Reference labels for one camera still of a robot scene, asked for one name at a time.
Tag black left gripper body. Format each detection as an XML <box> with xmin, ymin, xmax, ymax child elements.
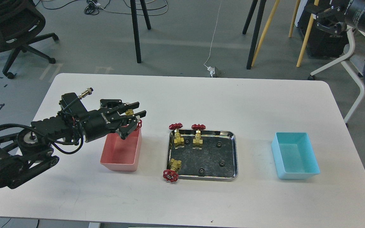
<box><xmin>81</xmin><ymin>99</ymin><xmax>138</xmax><ymax>142</ymax></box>

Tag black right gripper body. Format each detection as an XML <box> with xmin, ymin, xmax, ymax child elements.
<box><xmin>305</xmin><ymin>0</ymin><xmax>352</xmax><ymax>34</ymax></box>

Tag brass valve red handwheel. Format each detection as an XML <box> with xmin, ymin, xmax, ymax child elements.
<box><xmin>125</xmin><ymin>109</ymin><xmax>142</xmax><ymax>131</ymax></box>

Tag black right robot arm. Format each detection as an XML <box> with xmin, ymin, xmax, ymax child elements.
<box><xmin>304</xmin><ymin>0</ymin><xmax>365</xmax><ymax>35</ymax></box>

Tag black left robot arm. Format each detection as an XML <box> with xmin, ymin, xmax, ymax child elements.
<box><xmin>0</xmin><ymin>88</ymin><xmax>146</xmax><ymax>189</ymax></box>

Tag black cabinet box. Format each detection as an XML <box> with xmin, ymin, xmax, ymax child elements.
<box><xmin>295</xmin><ymin>0</ymin><xmax>349</xmax><ymax>58</ymax></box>

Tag pink plastic box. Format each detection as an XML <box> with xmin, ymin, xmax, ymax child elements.
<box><xmin>100</xmin><ymin>129</ymin><xmax>142</xmax><ymax>172</ymax></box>

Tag brass valve back left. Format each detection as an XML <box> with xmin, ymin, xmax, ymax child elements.
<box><xmin>169</xmin><ymin>123</ymin><xmax>185</xmax><ymax>147</ymax></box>

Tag brass valve back right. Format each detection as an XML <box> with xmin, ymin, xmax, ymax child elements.
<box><xmin>191</xmin><ymin>124</ymin><xmax>206</xmax><ymax>148</ymax></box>

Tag brass valve front left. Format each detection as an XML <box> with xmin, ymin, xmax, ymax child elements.
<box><xmin>163</xmin><ymin>158</ymin><xmax>182</xmax><ymax>183</ymax></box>

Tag small black gear front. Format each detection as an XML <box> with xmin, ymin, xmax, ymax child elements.
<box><xmin>198</xmin><ymin>168</ymin><xmax>205</xmax><ymax>176</ymax></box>

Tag blue plastic box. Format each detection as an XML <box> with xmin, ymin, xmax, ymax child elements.
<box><xmin>272</xmin><ymin>132</ymin><xmax>320</xmax><ymax>180</ymax></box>

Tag wooden easel legs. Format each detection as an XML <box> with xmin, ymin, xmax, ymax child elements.
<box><xmin>250</xmin><ymin>0</ymin><xmax>316</xmax><ymax>68</ymax></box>

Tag white office chair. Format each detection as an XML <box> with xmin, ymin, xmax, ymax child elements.
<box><xmin>308</xmin><ymin>29</ymin><xmax>365</xmax><ymax>127</ymax></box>

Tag black tripod right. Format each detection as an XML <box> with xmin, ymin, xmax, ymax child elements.
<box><xmin>242</xmin><ymin>0</ymin><xmax>266</xmax><ymax>70</ymax></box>

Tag black tripod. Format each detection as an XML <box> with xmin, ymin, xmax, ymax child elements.
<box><xmin>130</xmin><ymin>0</ymin><xmax>151</xmax><ymax>64</ymax></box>
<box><xmin>242</xmin><ymin>0</ymin><xmax>266</xmax><ymax>70</ymax></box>

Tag white power adapter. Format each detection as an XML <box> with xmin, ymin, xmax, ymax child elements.
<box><xmin>207</xmin><ymin>66</ymin><xmax>221</xmax><ymax>78</ymax></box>

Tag steel tray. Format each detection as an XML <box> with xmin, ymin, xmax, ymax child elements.
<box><xmin>166</xmin><ymin>129</ymin><xmax>239</xmax><ymax>181</ymax></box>

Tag black tripod left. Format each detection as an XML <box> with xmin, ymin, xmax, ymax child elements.
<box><xmin>130</xmin><ymin>0</ymin><xmax>151</xmax><ymax>64</ymax></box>

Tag black office chair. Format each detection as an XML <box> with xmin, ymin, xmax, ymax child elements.
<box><xmin>0</xmin><ymin>0</ymin><xmax>59</xmax><ymax>79</ymax></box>

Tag white cable on floor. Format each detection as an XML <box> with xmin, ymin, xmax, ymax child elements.
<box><xmin>204</xmin><ymin>0</ymin><xmax>223</xmax><ymax>68</ymax></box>

